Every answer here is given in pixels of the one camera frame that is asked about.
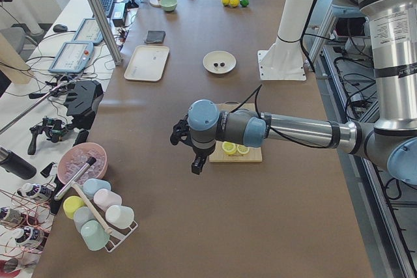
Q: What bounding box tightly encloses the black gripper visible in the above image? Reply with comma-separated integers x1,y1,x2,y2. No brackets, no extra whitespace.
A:
170,115,215,174

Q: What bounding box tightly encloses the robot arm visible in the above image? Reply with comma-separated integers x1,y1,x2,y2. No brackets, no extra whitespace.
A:
170,0,416,185

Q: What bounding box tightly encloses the cream rabbit tray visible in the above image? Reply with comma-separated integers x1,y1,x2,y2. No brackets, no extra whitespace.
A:
124,45,169,82

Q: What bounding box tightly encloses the lemon slice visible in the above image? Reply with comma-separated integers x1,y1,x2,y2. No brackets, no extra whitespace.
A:
237,145,250,155
222,141,237,156

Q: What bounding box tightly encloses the wooden cutting board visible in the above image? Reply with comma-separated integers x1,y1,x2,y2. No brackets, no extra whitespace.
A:
208,102,263,163

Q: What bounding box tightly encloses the white cup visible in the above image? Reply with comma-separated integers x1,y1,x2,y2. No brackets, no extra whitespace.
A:
106,205,134,229

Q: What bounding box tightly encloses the pink cup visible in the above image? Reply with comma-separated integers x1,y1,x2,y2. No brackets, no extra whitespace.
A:
93,188,122,212

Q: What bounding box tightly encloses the white round plate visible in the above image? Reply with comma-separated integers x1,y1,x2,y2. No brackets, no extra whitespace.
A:
203,51,237,75

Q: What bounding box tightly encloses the light blue cup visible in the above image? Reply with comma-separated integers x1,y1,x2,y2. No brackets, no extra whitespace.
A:
82,178,111,200

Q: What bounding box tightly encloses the pink mixing bowl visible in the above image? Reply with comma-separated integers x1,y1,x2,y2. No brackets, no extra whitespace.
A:
57,143,108,185

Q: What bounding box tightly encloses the mint green cup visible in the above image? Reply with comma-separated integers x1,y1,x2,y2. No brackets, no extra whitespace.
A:
80,220,109,251

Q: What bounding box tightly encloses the grey blue cup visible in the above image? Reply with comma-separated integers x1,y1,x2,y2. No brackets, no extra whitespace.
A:
73,206,96,232

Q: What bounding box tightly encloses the grey folded cloth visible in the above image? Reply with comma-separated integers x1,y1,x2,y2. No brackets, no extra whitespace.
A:
144,30,165,44

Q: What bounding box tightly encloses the yellow cup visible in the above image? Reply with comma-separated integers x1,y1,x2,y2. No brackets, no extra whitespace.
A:
63,195,85,219

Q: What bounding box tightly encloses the mint green bowl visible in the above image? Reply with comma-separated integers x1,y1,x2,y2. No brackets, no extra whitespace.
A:
160,0,178,12

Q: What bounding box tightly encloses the yellow lemon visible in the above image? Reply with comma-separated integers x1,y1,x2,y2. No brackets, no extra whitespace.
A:
221,0,230,7
229,0,240,8

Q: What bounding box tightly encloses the blue teach pendant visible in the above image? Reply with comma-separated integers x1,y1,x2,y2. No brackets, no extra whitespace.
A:
48,41,94,74
72,18,104,46

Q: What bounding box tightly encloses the green lime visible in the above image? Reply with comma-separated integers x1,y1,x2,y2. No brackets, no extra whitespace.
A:
240,0,250,7

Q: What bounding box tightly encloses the black water bottle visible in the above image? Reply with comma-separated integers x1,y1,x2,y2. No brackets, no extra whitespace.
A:
1,147,36,180

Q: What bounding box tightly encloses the black keyboard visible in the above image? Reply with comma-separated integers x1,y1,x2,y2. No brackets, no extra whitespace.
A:
100,0,115,18

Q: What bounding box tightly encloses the black computer mouse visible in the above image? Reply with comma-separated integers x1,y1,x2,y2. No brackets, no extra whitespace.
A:
53,23,68,33

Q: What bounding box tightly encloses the white wire cup rack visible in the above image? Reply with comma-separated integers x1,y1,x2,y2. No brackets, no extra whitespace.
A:
70,183,139,253

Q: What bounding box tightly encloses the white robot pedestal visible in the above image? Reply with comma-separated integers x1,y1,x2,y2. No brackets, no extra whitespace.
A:
258,0,314,81

